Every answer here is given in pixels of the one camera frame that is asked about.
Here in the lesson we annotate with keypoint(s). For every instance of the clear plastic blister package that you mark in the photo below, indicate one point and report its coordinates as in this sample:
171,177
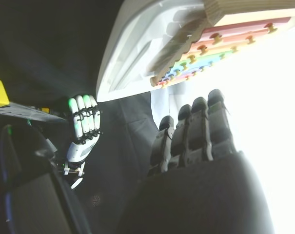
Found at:
27,112

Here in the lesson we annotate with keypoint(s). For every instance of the rainbow wooden toy xylophone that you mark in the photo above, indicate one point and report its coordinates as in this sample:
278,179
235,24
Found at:
235,31

